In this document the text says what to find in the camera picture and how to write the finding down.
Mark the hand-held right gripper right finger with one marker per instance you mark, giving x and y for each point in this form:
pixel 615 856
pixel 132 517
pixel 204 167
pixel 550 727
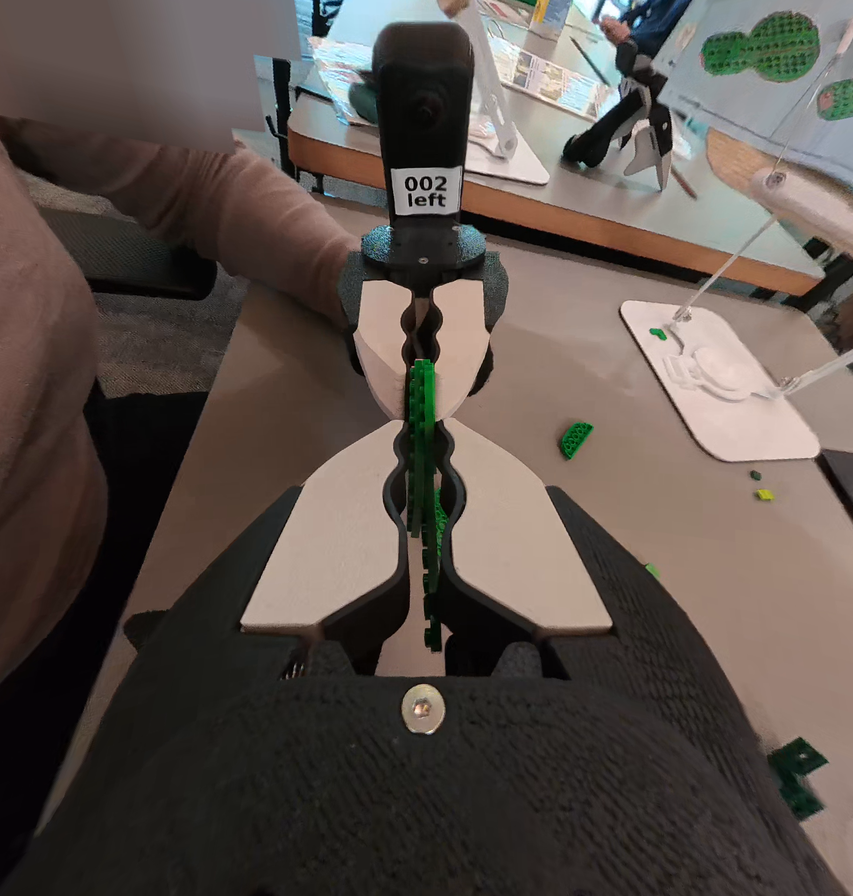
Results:
pixel 524 553

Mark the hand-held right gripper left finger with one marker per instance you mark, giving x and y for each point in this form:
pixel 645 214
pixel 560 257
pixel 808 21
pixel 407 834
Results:
pixel 328 553

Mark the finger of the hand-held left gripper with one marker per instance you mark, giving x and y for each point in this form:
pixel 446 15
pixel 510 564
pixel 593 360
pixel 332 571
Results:
pixel 461 336
pixel 381 336

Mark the green lego plate assembly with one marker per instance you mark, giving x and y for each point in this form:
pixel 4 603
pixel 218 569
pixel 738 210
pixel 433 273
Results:
pixel 423 434

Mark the person's left forearm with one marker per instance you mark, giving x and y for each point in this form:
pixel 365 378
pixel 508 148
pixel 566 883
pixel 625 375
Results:
pixel 244 217

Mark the green curved lego piece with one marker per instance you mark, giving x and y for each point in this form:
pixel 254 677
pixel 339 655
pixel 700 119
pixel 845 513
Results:
pixel 575 439

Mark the lego instruction booklet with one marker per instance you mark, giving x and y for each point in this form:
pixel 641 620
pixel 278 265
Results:
pixel 741 77

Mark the dark green lego plate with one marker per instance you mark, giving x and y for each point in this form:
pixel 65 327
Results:
pixel 797 777

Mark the white acrylic book stand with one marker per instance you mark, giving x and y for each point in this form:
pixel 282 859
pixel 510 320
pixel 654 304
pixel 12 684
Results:
pixel 748 420
pixel 500 150

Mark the open printed booklet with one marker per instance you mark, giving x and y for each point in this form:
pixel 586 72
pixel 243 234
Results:
pixel 549 77

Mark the blue yellow carton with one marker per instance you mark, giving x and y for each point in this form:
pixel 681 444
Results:
pixel 547 17

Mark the wooden-edged grey table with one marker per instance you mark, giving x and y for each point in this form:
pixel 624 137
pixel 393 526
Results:
pixel 608 210

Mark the dark chair armrest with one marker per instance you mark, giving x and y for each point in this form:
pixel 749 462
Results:
pixel 132 259

